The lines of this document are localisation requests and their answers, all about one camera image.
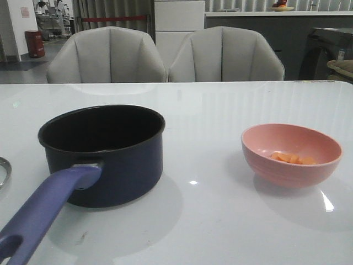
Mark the dark appliance cabinet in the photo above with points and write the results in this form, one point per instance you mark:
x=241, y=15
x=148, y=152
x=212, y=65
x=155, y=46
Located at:
x=322, y=46

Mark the left grey upholstered chair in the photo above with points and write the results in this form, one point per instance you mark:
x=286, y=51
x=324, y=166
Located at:
x=107, y=55

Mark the grey kitchen counter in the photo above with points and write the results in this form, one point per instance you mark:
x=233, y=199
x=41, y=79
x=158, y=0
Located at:
x=286, y=32

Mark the fruit plate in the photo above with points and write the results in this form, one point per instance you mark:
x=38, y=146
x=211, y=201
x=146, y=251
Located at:
x=281, y=6

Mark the glass pot lid blue knob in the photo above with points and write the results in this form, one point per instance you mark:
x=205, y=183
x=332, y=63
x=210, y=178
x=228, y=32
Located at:
x=6, y=171

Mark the white refrigerator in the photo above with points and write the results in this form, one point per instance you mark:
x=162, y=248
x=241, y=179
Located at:
x=173, y=21

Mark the beige cushion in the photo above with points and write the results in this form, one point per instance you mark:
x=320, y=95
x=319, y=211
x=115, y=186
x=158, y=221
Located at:
x=340, y=70

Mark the red bin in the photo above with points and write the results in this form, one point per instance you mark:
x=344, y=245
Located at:
x=34, y=43

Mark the orange ham slices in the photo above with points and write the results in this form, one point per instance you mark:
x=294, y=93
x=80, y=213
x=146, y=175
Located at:
x=292, y=158

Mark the pink bowl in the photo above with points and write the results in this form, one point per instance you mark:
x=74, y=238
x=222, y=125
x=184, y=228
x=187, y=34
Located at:
x=260, y=141

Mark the red barrier belt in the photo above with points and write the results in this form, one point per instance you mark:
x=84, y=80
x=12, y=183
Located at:
x=114, y=19

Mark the right grey upholstered chair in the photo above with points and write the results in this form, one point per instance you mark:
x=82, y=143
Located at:
x=225, y=54

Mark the grey upholstered chair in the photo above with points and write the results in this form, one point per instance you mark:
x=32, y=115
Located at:
x=107, y=55
x=225, y=54

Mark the grey folding curtain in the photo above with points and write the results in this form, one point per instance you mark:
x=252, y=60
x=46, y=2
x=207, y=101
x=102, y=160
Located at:
x=99, y=9

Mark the dark blue saucepan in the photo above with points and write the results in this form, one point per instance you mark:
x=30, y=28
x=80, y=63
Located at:
x=98, y=157

